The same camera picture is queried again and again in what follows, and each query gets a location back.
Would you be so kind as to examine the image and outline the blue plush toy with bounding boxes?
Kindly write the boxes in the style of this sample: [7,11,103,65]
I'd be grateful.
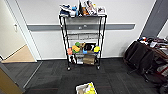
[70,5,80,17]

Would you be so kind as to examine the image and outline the yellow plush toy black stripes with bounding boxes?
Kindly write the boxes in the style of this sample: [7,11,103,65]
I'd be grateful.
[83,83,96,94]

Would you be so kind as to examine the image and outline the dark striped packet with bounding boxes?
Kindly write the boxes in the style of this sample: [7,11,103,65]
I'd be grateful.
[70,55,77,65]

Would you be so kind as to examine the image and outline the red blue small object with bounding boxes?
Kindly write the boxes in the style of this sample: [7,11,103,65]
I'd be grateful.
[138,36,148,43]

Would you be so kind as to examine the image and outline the pale basket with dark spots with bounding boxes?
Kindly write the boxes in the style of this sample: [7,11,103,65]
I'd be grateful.
[75,81,98,94]

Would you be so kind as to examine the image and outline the white book with photo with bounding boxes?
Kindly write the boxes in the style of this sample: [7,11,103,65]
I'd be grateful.
[96,6,107,16]

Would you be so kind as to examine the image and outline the salmon orange toy block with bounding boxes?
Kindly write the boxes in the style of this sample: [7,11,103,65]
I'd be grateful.
[67,47,73,56]

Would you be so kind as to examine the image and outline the black wire shelf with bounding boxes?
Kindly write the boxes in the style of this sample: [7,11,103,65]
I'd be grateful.
[58,13,108,72]

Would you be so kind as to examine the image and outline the black draped chair cart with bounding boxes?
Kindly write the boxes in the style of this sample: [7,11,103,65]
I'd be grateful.
[123,39,168,84]

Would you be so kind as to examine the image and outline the small white box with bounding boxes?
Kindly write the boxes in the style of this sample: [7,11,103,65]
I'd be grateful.
[76,56,84,65]

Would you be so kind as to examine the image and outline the yellow orange toy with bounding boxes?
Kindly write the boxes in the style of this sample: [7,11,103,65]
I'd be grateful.
[72,44,81,53]

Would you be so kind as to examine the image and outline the long grey wall band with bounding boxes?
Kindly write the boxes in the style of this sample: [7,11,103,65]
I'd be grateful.
[27,22,137,32]

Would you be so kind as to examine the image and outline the yellow round toy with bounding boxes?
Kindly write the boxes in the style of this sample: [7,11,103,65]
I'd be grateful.
[93,45,101,54]

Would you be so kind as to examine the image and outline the orange plush toy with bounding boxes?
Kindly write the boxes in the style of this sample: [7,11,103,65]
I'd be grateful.
[81,6,90,16]

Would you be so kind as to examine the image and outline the white light switch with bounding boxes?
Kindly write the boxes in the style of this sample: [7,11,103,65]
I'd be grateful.
[13,23,18,33]

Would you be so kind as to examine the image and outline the brown cardboard box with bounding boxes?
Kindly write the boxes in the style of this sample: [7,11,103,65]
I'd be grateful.
[82,53,96,65]

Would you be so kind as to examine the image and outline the wooden door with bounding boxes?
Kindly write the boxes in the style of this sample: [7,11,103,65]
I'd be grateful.
[0,62,26,94]

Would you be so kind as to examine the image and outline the white door frame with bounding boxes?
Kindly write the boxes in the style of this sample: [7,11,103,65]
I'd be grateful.
[6,0,43,62]

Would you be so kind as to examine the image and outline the magazine with face print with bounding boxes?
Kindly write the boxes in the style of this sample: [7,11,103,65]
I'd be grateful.
[85,0,98,16]

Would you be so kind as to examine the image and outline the small blue box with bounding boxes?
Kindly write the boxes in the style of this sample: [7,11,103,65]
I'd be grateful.
[82,49,88,55]

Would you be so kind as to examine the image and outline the green toy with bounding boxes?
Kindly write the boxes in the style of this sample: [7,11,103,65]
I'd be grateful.
[74,41,81,48]

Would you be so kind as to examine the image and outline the brown plush toy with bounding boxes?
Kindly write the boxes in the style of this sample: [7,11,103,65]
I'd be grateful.
[79,42,87,51]

